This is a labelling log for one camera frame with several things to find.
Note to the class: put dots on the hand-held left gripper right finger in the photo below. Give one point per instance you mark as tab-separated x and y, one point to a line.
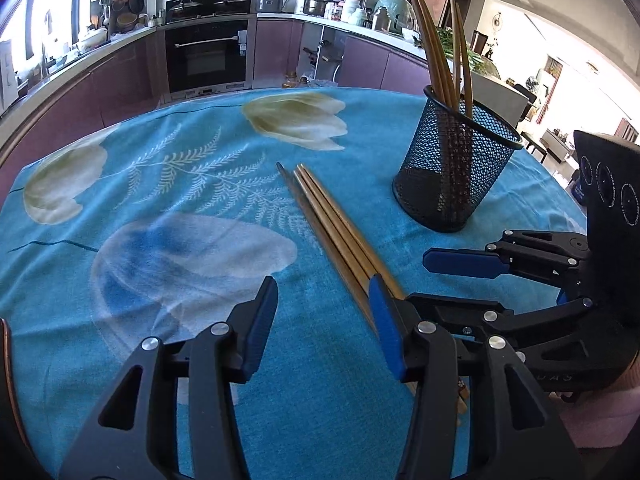
387	330

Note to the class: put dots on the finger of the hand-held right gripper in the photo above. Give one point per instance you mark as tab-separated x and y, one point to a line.
465	312
460	262

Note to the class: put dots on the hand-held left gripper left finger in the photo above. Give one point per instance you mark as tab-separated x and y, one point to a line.
260	330

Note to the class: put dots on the black mesh utensil holder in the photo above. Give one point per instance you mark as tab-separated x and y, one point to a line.
450	185

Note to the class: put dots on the person's right forearm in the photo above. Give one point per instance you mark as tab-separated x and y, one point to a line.
610	415

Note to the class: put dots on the blue floral tablecloth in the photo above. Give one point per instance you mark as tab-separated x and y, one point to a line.
380	130

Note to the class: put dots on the bunch of leafy greens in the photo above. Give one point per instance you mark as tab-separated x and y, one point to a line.
482	62

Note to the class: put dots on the brown tumbler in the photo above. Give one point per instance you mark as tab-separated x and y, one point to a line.
479	42

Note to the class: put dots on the pink base cabinet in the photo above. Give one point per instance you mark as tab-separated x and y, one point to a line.
365	60
100	90

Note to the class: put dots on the steel thermos flask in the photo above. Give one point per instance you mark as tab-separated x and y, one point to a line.
381	19

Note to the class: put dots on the mint green appliance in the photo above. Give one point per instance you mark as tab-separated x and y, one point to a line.
397	7

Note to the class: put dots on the black built-in oven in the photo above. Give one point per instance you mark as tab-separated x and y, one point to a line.
207	60

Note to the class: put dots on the white canister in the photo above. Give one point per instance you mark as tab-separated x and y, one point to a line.
350	10

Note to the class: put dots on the stainless steel stockpot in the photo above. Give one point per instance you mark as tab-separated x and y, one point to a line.
316	5

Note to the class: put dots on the silver box appliance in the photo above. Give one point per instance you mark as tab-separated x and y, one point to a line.
269	2

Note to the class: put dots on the black pot with lid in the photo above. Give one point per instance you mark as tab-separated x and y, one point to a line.
182	7
229	6

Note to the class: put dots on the white cooking pot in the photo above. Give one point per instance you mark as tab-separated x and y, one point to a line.
92	36

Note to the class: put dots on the hanging dark frying pan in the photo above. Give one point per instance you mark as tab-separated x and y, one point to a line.
136	4

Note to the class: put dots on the pink wall painting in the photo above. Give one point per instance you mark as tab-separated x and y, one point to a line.
442	5

